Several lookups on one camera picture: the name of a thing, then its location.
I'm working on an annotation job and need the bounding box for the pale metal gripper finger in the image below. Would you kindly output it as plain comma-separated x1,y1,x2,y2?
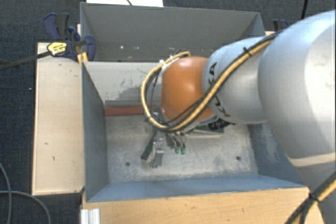
140,132,157,168
149,140,165,169

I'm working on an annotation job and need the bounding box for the grey metal bin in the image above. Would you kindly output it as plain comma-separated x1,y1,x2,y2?
79,2,313,204

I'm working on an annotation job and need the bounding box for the pale wood flat board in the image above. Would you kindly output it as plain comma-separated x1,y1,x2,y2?
31,41,86,196

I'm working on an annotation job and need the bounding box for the black cylinder on white bracket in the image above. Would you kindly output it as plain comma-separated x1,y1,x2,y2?
194,118,236,137

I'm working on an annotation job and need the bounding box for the red-brown flat block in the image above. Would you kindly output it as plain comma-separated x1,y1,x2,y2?
104,106,145,117

